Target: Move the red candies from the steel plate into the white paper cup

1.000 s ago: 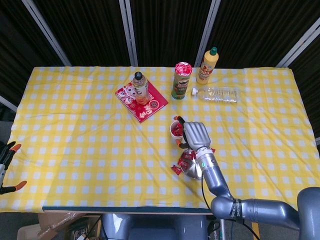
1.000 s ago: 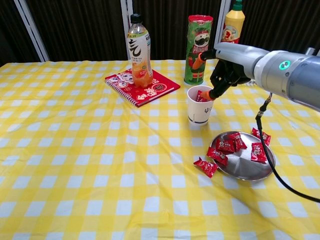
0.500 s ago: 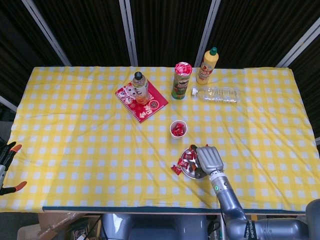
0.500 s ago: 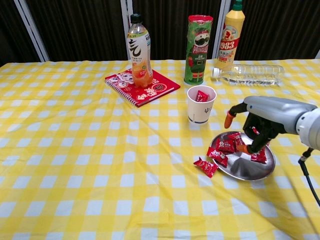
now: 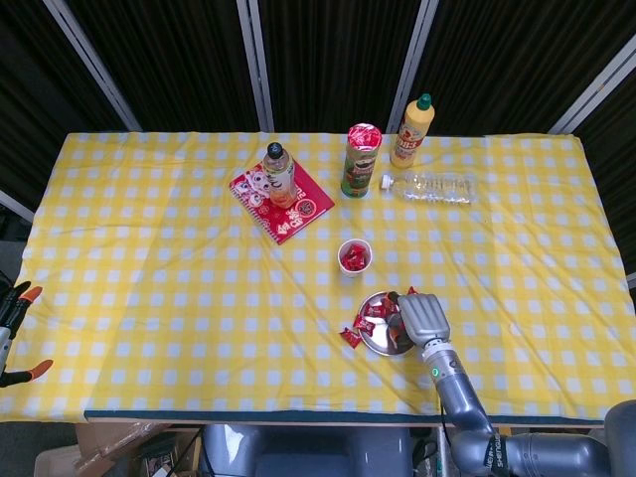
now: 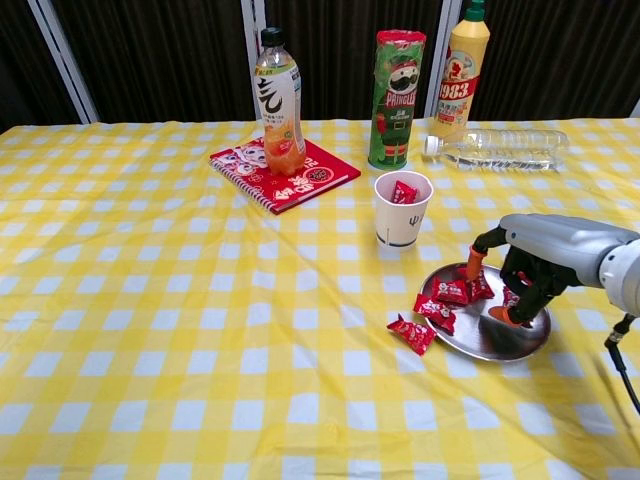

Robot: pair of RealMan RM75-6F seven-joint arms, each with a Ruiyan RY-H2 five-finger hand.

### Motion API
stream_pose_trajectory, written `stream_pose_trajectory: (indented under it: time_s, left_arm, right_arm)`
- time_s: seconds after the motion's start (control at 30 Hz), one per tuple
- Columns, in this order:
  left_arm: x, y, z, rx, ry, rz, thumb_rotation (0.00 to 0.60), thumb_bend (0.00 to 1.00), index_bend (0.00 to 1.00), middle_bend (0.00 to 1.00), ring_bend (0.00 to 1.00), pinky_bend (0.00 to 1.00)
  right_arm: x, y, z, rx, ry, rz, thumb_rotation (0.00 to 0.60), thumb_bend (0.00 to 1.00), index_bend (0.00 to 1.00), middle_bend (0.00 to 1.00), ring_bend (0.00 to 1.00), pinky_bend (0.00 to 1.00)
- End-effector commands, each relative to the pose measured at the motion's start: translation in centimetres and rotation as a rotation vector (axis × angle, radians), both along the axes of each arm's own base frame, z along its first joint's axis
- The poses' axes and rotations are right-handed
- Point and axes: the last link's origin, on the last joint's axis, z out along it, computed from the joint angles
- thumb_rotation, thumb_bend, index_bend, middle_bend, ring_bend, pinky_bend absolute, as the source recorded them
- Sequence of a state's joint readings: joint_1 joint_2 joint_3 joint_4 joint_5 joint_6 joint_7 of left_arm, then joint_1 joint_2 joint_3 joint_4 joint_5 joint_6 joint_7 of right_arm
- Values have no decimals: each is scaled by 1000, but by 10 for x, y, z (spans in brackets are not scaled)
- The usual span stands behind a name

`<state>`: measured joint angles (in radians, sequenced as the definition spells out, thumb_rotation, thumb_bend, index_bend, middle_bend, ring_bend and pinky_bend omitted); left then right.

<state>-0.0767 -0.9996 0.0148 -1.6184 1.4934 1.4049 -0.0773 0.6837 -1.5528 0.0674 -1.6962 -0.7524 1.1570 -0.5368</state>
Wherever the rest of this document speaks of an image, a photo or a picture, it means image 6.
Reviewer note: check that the yellow white checkered tablecloth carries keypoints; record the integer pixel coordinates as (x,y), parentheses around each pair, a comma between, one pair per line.
(150,300)

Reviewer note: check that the round steel plate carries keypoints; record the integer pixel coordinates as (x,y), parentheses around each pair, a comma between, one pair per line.
(500,340)

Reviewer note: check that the green Pringles can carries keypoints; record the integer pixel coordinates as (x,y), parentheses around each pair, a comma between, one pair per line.
(395,125)

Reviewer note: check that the orange drink plastic bottle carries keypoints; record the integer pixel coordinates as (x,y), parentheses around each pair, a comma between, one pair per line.
(280,110)

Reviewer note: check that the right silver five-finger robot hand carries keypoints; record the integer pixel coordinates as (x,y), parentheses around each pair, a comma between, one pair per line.
(555,245)

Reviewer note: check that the white paper cup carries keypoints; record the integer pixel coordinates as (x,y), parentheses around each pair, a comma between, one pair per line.
(400,225)

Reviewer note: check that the clear empty water bottle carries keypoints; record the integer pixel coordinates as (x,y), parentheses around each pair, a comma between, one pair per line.
(500,150)

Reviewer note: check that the grey partition post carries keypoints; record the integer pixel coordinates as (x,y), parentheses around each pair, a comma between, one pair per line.
(439,50)
(65,65)
(251,15)
(636,110)

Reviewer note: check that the red candy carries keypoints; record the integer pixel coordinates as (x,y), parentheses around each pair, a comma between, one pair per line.
(444,319)
(478,287)
(510,298)
(402,192)
(412,334)
(425,305)
(447,290)

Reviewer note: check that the red spiral notebook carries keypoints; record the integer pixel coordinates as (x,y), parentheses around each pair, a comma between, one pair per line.
(320,180)

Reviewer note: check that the yellow squeeze bottle green cap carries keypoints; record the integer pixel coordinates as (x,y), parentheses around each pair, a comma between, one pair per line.
(457,100)

